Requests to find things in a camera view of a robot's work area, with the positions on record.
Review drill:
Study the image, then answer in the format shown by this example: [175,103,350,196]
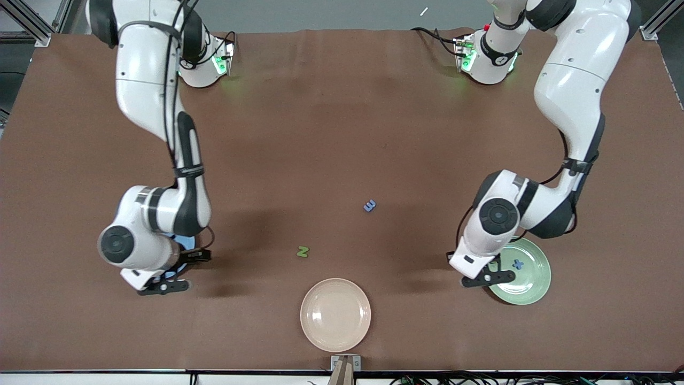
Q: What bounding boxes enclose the blue plate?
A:
[159,233,197,280]

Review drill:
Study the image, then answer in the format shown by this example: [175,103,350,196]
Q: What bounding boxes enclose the green plate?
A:
[487,236,552,306]

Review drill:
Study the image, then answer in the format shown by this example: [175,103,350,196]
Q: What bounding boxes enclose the beige plate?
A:
[300,278,372,353]

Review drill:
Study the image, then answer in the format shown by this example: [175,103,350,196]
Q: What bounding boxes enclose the brown table cover sheet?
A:
[0,28,684,372]

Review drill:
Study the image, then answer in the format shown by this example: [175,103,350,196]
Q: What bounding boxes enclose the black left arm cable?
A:
[455,128,570,253]

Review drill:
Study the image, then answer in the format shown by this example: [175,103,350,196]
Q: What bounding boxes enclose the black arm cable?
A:
[119,0,215,251]
[455,128,570,253]

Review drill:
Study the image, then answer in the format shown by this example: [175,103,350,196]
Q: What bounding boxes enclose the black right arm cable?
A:
[119,0,215,251]

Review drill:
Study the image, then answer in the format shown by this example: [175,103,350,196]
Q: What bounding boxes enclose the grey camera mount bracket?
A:
[329,355,362,385]

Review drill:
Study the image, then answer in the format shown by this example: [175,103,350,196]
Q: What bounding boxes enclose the black right base cable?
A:
[203,19,238,65]

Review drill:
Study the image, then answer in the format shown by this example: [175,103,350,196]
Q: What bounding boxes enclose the black base cable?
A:
[203,19,238,65]
[410,27,461,57]

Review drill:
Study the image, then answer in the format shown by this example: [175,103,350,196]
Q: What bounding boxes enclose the black left base cable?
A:
[410,27,461,57]

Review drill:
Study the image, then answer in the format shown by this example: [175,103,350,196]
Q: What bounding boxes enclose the aluminium frame post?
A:
[0,0,73,48]
[640,0,684,42]

